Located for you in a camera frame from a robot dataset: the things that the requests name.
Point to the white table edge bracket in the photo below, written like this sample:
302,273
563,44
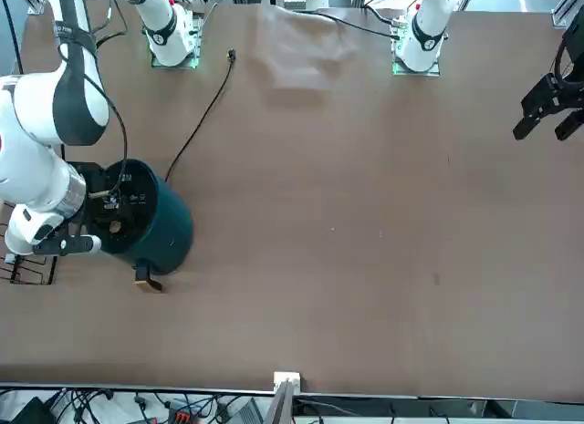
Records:
287,379

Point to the grey upright post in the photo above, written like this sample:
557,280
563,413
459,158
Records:
279,406

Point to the power strip with red switches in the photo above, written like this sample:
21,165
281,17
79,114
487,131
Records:
179,416

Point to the white rack peg cap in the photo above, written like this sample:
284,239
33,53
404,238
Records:
9,259

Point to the black flat device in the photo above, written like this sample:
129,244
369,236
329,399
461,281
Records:
32,411

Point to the brown crumpled paper sheet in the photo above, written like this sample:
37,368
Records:
301,45

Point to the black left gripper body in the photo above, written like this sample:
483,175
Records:
576,50

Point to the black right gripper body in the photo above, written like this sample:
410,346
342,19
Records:
91,182

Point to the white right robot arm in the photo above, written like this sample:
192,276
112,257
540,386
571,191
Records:
27,137

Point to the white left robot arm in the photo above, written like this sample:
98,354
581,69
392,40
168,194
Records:
426,27

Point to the green round air fryer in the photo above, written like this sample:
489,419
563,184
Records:
169,223

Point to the aluminium frame profile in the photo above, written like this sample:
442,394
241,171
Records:
566,9

